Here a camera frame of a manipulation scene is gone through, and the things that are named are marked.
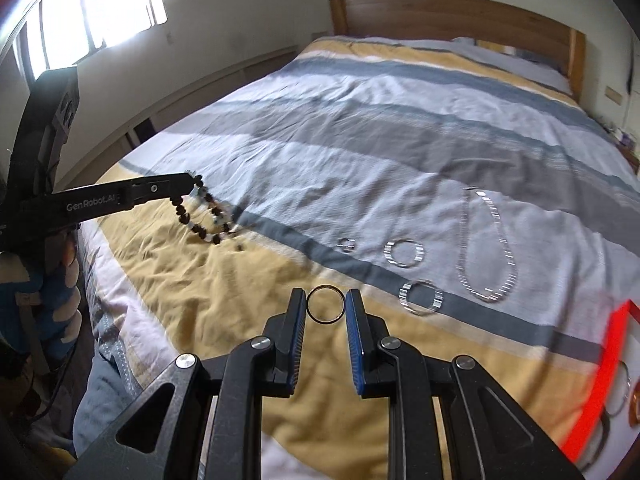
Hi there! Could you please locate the wooden headboard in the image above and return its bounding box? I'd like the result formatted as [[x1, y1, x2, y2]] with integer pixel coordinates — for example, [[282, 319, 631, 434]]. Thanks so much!
[[329, 0, 587, 106]]

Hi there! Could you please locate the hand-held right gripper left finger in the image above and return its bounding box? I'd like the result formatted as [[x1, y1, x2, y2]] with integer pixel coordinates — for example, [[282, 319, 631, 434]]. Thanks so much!
[[65, 287, 308, 480]]

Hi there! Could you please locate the silver link bracelet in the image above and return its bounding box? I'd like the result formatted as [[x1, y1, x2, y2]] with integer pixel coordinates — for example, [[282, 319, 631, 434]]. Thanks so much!
[[384, 237, 426, 267], [399, 280, 444, 317]]

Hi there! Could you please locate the person's left hand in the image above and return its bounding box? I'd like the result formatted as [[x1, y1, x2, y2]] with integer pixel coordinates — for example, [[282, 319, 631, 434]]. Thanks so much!
[[0, 232, 81, 356]]

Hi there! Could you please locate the red shallow box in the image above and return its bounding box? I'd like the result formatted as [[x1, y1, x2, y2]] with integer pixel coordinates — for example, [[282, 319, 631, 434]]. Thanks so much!
[[560, 299, 640, 471]]

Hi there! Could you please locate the dark bead bracelet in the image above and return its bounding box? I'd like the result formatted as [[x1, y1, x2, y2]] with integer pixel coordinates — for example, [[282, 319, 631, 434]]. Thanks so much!
[[170, 174, 246, 253]]

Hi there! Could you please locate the window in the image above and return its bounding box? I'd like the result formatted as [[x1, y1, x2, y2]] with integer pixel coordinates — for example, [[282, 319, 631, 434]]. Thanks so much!
[[0, 0, 168, 81]]

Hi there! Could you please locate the silver link necklace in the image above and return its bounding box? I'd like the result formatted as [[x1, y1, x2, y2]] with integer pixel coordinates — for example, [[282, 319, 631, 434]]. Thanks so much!
[[456, 186, 520, 305]]

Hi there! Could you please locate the wooden nightstand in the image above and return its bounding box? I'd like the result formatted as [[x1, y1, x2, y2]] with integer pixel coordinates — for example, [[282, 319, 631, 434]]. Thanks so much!
[[617, 127, 640, 171]]

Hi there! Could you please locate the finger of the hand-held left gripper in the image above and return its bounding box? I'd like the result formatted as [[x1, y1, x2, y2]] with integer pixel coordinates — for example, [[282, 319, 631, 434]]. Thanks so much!
[[120, 172, 198, 211]]

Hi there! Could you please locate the thin gold bangle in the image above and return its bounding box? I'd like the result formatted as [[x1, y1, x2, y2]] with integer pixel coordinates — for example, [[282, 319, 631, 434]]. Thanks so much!
[[602, 360, 632, 418]]

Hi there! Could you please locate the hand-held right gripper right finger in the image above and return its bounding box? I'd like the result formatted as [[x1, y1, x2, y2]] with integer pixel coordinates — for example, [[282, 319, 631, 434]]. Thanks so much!
[[345, 288, 586, 480]]

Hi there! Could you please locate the small gold ring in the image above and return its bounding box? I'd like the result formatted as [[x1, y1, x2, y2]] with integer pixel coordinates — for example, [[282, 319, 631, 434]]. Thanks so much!
[[306, 285, 346, 324]]

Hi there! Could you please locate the wooden bed with striped duvet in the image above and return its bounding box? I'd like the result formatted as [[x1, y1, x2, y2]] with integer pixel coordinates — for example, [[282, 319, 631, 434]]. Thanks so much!
[[75, 35, 640, 480]]

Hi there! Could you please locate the striped pillow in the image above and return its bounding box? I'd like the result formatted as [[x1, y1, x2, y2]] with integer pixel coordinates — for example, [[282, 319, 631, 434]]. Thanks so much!
[[452, 36, 573, 93]]

